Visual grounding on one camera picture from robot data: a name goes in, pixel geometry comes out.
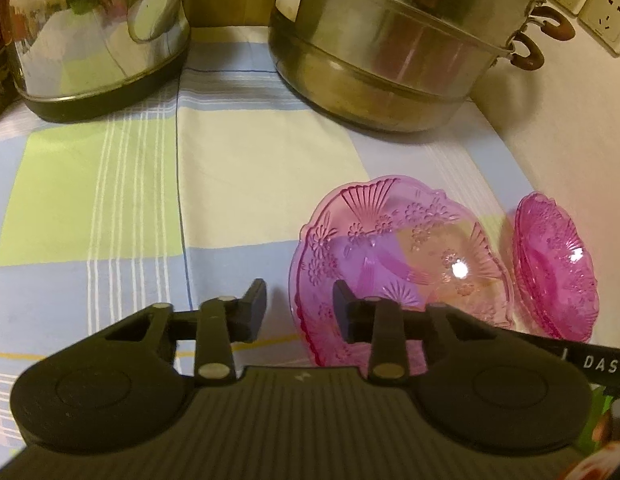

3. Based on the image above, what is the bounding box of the colourful printed package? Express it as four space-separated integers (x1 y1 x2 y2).
565 385 620 480

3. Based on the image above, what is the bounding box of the stainless steel steamer pot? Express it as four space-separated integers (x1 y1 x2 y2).
267 0 576 133

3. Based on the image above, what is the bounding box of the pink translucent plate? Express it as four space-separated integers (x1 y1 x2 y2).
512 191 600 343
288 175 516 376

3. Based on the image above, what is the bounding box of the stainless steel kettle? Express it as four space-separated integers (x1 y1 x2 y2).
7 0 193 123

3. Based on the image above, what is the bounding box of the checked pastel tablecloth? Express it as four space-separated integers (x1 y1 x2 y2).
0 25 620 461

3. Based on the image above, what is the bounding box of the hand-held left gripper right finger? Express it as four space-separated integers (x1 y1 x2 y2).
332 280 516 381

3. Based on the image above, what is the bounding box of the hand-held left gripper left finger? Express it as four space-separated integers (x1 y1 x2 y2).
97 278 268 381

